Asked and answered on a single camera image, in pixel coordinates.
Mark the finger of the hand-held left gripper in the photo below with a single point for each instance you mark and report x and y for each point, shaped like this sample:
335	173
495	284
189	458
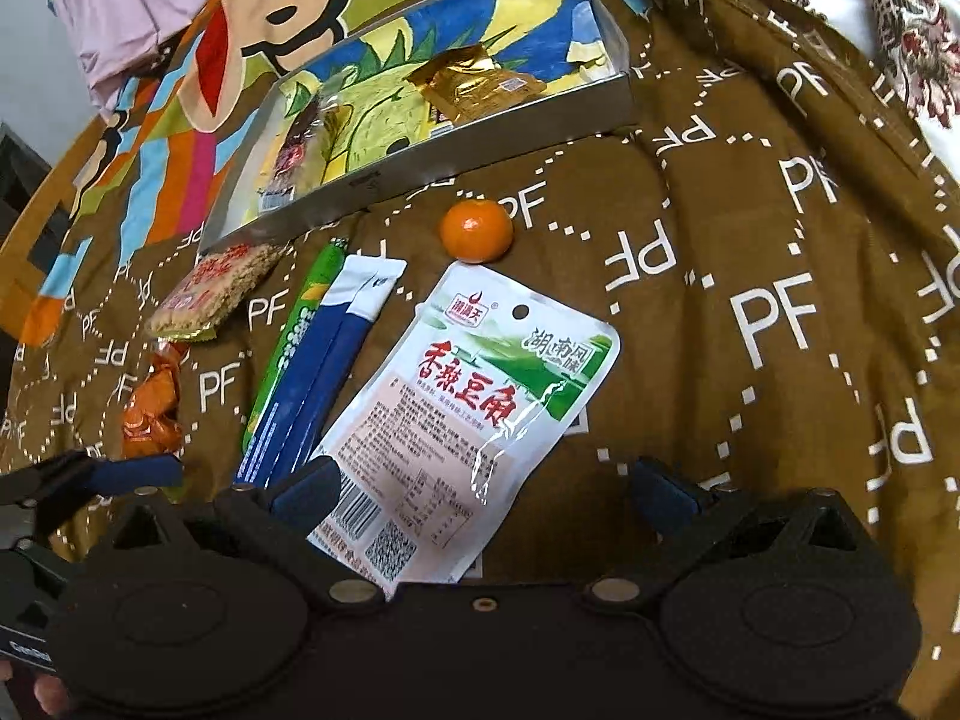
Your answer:
139	472

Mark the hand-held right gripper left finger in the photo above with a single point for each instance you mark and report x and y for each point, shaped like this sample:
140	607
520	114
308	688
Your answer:
307	499

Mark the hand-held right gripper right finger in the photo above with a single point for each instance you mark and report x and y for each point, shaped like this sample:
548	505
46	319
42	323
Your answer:
660	499

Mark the orange snack bag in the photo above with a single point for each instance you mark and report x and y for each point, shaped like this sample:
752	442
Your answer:
150	412

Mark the blue white sachet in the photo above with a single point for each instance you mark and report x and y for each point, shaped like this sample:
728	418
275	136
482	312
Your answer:
337	360

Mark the white tofu snack packet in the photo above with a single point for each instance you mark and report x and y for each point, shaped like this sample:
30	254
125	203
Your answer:
465	420

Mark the green sausage stick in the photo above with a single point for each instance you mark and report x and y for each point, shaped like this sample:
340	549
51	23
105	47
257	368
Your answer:
300	315

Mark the rice cracker snack packet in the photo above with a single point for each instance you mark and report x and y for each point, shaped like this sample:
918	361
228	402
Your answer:
210	289

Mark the tangerine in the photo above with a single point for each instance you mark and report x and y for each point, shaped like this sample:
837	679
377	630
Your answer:
476	231

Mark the clear nut bar packet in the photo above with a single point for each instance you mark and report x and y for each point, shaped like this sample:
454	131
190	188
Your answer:
300	150

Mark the metal tray with dinosaur print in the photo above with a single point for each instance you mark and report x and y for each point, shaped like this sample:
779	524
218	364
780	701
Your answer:
487	142

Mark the gold foil snack packet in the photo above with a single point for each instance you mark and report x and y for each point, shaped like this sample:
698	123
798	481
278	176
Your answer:
465	82

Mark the person's left hand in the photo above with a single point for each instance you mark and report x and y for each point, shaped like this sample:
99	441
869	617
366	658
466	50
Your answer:
41	697

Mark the brown monkey printed blanket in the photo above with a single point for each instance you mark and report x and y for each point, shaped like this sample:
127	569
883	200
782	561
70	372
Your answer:
750	240

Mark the pink bed sheet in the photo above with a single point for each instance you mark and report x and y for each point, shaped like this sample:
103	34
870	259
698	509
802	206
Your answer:
127	15

